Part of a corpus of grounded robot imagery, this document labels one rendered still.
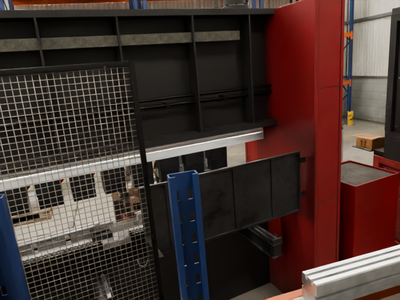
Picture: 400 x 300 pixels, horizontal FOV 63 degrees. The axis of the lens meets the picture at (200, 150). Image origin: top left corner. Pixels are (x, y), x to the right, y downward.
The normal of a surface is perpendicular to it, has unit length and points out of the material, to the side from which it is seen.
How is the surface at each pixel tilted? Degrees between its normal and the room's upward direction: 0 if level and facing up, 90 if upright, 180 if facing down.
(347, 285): 90
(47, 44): 90
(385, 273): 90
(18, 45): 90
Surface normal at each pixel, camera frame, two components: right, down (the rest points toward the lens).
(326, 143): 0.43, 0.18
